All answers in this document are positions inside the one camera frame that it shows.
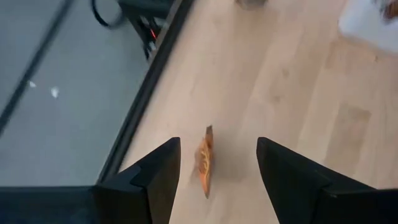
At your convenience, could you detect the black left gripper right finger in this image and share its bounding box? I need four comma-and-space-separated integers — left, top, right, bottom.
256, 137, 398, 224

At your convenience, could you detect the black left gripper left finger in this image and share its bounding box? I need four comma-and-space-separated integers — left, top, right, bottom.
0, 136, 182, 224

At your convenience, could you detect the orange brown taco mix packet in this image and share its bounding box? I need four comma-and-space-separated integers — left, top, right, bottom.
381, 0, 398, 22
195, 124, 215, 200

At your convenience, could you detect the white plastic bin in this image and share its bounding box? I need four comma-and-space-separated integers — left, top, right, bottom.
338, 0, 398, 55

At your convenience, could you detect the black perforated computer case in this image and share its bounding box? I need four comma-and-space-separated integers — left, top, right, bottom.
118, 0, 177, 60

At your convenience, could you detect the black metal table frame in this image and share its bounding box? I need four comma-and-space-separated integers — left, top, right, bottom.
96, 0, 195, 187

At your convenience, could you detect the black looped hanging cable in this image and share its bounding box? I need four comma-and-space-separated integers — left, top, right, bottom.
90, 0, 125, 29

